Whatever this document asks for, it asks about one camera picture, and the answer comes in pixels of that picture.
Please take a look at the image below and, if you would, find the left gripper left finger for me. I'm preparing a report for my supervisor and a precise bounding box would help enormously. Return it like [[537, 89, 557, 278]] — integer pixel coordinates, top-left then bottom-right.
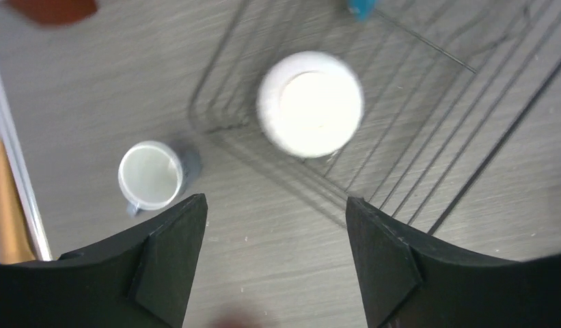
[[0, 194, 208, 327]]

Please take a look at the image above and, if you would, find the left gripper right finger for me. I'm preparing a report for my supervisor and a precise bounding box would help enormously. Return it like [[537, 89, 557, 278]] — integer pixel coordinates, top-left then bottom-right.
[[345, 197, 561, 327]]

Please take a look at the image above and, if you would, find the white ribbed bowl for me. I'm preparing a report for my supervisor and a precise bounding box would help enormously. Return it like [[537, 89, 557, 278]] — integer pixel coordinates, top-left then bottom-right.
[[256, 51, 365, 159]]

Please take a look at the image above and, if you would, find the blue polka dot plate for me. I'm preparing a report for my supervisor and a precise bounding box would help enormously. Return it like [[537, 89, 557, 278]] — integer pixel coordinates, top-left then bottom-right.
[[346, 0, 379, 21]]

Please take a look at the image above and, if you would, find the grey ceramic mug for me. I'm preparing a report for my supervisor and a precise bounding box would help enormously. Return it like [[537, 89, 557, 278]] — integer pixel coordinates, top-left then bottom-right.
[[118, 140, 202, 217]]

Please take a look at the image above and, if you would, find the brown wooden metronome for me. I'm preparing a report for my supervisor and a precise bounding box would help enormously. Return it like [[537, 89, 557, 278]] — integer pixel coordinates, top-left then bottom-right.
[[6, 0, 98, 26]]

